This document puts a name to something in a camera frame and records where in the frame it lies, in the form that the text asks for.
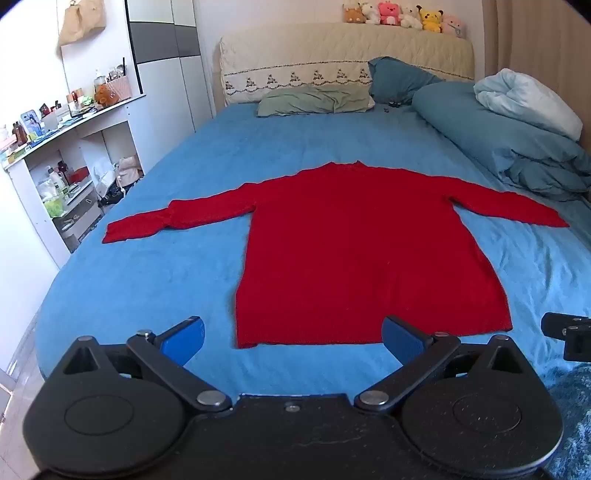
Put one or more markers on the white and grey wardrobe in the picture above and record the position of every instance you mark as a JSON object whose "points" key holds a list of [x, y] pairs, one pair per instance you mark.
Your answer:
{"points": [[171, 69]]}

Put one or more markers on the pink pen holder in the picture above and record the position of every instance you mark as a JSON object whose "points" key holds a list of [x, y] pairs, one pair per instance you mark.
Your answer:
{"points": [[121, 87]]}

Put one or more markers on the brown bottle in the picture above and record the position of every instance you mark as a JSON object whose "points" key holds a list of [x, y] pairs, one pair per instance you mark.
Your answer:
{"points": [[19, 134]]}

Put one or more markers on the green pillow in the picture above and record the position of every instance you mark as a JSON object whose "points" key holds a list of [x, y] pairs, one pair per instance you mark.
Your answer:
{"points": [[309, 99]]}

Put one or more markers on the small dark object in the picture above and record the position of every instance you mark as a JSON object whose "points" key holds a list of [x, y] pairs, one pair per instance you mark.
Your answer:
{"points": [[391, 106]]}

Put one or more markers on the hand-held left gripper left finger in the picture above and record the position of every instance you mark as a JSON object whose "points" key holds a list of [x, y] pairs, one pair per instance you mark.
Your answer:
{"points": [[184, 340]]}

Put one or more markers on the blue shaggy rug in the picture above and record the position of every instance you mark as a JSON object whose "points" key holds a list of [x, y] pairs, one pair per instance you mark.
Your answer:
{"points": [[570, 415]]}

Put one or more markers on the pale blue quilt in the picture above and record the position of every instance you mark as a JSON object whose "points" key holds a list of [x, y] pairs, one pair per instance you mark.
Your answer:
{"points": [[526, 94]]}

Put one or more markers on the brown teddy bear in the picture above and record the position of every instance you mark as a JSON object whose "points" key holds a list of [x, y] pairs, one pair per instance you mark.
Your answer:
{"points": [[105, 94]]}

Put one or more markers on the red knit sweater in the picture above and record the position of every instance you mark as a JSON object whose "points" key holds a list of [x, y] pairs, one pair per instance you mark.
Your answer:
{"points": [[351, 249]]}

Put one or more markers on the yellow plush toy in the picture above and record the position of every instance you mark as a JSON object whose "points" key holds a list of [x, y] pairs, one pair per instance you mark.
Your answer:
{"points": [[430, 21]]}

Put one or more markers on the green packet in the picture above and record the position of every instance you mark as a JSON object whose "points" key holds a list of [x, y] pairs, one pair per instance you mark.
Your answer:
{"points": [[54, 207]]}

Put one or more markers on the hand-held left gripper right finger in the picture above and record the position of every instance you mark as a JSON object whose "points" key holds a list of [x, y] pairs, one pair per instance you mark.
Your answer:
{"points": [[400, 339]]}

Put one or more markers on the blue picture frame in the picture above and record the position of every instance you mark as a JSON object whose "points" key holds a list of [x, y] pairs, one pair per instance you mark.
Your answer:
{"points": [[32, 122]]}

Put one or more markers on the brown paper bag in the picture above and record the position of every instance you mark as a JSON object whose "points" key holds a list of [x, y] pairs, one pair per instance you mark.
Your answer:
{"points": [[83, 25]]}

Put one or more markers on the bed with blue sheet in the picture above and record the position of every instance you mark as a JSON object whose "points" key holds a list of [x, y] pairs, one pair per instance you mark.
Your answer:
{"points": [[152, 277]]}

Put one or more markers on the brown and white plush toy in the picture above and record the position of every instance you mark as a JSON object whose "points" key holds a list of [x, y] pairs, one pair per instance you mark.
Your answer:
{"points": [[354, 14]]}

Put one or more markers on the blue pillow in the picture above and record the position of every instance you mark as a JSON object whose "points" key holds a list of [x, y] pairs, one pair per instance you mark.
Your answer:
{"points": [[399, 78]]}

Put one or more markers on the cream quilted headboard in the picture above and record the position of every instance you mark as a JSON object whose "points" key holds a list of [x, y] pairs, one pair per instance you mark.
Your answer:
{"points": [[332, 50]]}

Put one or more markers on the pale pink plush toy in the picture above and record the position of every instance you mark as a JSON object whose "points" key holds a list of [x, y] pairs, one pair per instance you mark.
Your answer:
{"points": [[452, 25]]}

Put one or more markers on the beige curtain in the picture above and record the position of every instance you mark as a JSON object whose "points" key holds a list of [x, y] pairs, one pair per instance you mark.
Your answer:
{"points": [[535, 37]]}

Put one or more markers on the red box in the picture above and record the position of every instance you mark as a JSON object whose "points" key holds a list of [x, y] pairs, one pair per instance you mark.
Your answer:
{"points": [[78, 175]]}

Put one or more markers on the blue duvet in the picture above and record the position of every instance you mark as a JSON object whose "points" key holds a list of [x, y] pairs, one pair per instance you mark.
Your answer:
{"points": [[485, 129]]}

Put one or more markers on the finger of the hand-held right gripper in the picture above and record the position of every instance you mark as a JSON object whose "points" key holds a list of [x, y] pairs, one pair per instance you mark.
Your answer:
{"points": [[575, 339]]}

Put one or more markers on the white shelf unit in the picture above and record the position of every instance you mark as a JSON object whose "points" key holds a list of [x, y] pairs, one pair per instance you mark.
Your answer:
{"points": [[115, 122]]}

